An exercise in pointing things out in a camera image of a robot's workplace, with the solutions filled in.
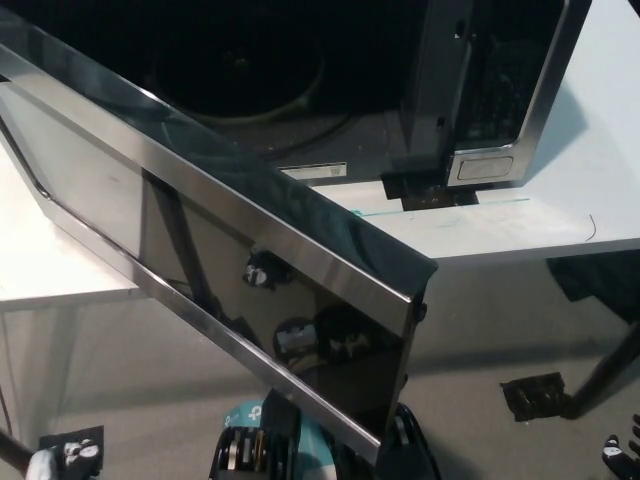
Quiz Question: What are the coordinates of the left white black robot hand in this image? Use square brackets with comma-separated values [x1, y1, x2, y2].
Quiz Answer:
[27, 438, 104, 480]

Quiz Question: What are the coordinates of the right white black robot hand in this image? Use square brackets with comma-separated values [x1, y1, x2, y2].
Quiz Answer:
[602, 412, 640, 480]

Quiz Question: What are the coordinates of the black glass microwave door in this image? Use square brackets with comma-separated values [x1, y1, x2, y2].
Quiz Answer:
[0, 9, 440, 449]

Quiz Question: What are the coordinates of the silver door release button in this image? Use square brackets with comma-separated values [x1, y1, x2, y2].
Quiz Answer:
[456, 154, 517, 183]

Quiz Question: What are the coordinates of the glass microwave turntable plate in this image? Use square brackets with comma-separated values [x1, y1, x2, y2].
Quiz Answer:
[151, 28, 327, 127]

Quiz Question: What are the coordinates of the dark object under table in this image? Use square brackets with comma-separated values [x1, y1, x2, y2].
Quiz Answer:
[546, 256, 640, 304]

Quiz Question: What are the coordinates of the teal tape line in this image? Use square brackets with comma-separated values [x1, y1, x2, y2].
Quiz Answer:
[349, 197, 531, 219]

